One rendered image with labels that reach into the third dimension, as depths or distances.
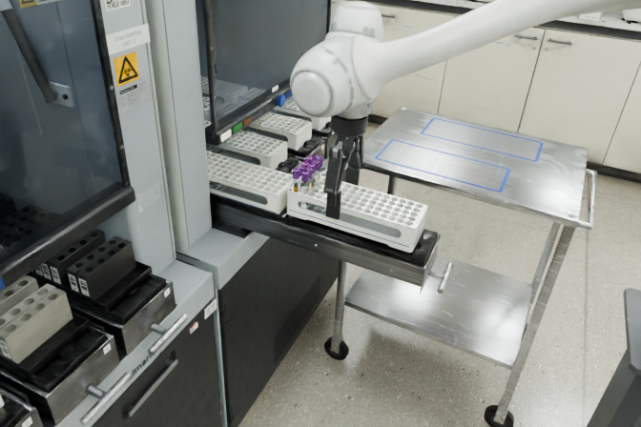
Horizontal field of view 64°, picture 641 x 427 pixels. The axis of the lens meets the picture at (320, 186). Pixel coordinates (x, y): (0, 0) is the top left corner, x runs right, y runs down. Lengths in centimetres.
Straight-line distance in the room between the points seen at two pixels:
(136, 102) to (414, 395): 135
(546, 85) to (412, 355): 193
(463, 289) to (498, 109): 174
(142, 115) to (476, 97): 267
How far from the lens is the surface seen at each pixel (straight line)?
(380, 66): 81
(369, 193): 116
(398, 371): 195
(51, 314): 95
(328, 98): 78
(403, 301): 178
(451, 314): 178
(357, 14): 95
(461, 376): 199
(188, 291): 112
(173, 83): 103
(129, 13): 93
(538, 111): 340
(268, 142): 139
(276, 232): 119
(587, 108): 338
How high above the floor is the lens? 148
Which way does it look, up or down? 31 degrees down
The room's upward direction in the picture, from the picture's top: 3 degrees clockwise
